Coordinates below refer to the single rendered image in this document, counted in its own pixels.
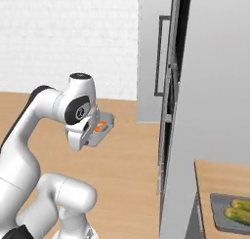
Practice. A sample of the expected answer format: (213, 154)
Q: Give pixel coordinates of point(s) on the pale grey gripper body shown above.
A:
(76, 138)

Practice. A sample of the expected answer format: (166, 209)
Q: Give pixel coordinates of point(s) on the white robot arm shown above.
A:
(19, 165)

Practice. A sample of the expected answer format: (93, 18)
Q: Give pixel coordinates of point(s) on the orange shrimp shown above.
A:
(100, 126)

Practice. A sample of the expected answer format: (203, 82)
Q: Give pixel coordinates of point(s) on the grey meat container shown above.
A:
(106, 132)

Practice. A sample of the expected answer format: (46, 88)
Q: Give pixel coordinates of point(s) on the grey freezer door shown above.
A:
(148, 54)

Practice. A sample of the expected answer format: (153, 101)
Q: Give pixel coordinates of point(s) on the grey vegetable container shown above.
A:
(219, 213)

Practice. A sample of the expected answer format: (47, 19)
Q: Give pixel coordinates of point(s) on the grey counter cabinet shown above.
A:
(194, 221)

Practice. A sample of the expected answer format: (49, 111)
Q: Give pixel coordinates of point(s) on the grey fridge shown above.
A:
(211, 87)

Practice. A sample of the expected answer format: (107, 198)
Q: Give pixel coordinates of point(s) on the green cucumber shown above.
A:
(237, 216)
(242, 204)

